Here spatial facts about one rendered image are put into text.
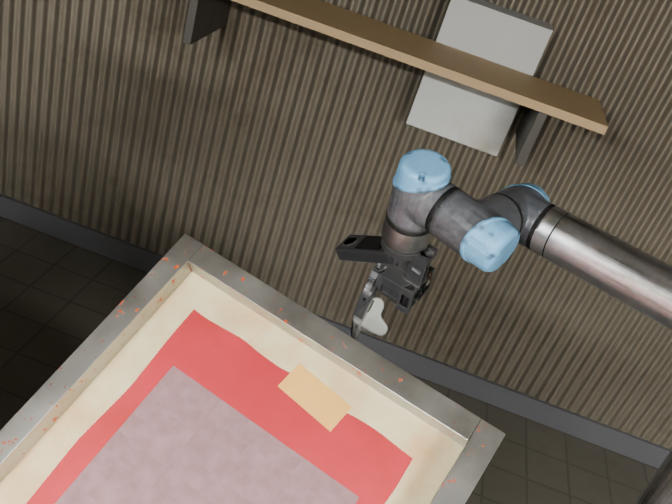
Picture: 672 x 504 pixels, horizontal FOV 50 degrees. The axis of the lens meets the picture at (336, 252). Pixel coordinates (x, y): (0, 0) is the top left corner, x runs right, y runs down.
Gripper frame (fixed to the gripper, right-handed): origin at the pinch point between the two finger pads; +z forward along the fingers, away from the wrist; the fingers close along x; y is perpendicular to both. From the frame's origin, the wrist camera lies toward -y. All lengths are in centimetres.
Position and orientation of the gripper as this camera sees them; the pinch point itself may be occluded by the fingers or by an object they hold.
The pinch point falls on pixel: (373, 312)
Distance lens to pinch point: 125.9
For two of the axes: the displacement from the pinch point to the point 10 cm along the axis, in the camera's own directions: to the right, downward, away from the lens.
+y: 8.2, 4.8, -3.1
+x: 5.6, -5.5, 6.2
